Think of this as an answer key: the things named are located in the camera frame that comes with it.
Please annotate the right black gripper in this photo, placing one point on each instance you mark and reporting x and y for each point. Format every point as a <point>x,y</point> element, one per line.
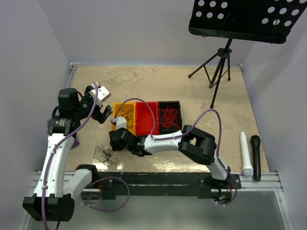
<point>115,146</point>

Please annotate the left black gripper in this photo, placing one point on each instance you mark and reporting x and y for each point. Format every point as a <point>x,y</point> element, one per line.
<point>100,116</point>

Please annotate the yellow plastic bin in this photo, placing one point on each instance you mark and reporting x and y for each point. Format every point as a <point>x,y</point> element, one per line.
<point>128,111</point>

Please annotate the red plastic bin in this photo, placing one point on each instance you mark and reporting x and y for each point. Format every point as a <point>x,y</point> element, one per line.
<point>144,120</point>

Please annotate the black plastic bin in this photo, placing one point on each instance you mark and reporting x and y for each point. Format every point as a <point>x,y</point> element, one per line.
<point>170,118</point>

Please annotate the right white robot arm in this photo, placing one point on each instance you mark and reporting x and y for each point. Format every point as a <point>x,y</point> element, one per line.
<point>198,145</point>

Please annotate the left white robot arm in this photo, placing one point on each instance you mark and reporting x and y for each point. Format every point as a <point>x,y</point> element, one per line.
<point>53,199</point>

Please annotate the purple box with metal insert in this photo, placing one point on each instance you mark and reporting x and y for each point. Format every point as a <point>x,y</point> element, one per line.
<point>76,141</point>

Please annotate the white cylinder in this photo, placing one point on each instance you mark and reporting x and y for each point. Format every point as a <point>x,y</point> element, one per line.
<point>247,168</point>

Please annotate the black cylinder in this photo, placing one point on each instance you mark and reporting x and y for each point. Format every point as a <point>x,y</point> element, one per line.
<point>256,155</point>

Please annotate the black music stand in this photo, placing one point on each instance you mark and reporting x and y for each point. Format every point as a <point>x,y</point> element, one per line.
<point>267,21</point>

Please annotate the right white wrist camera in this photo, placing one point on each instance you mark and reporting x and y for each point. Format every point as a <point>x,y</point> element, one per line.
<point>118,122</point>

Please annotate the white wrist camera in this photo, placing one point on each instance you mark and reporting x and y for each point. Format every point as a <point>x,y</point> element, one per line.
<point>99,92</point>
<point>118,122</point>

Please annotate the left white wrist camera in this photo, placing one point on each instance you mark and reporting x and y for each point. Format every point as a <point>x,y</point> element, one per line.
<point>99,92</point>

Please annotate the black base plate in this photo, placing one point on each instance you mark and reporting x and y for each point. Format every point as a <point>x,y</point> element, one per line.
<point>199,184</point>

